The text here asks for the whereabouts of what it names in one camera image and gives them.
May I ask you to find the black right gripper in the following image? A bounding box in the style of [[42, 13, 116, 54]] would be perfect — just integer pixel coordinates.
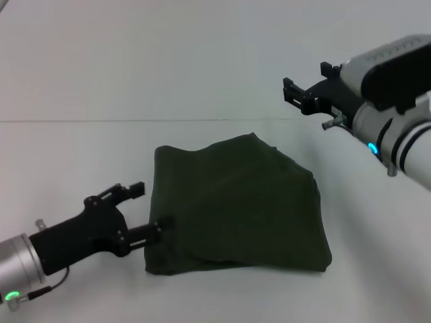
[[281, 61, 368, 119]]

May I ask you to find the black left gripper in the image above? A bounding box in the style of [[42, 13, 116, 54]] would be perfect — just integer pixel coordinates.
[[29, 181, 176, 277]]

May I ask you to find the dark green shirt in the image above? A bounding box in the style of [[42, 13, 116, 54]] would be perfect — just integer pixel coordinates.
[[143, 132, 333, 277]]

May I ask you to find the right arm cable with connector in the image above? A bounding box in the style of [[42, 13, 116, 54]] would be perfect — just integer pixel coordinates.
[[321, 113, 353, 134]]

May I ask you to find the arm cable with connector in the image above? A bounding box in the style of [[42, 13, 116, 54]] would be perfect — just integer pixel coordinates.
[[321, 113, 353, 134], [6, 218, 72, 303]]

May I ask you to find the left arm cable with connector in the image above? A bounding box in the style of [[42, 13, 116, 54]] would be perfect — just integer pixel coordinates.
[[6, 218, 72, 303]]

